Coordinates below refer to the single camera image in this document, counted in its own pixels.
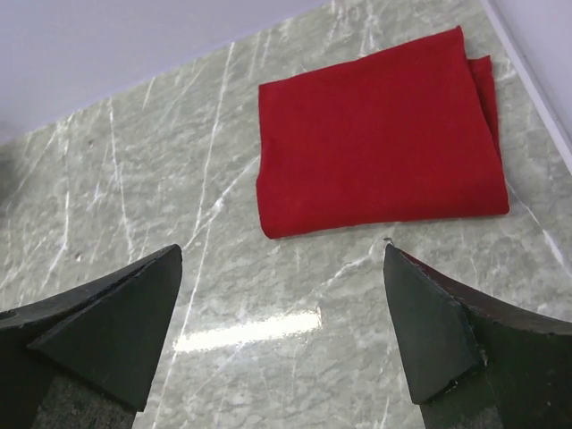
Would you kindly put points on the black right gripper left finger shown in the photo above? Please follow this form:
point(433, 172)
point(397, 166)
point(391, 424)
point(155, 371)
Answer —
point(87, 357)

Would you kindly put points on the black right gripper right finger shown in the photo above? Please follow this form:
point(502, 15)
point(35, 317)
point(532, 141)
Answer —
point(474, 361)

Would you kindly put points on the folded red t shirt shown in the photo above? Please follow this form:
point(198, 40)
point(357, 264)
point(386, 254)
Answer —
point(410, 133)

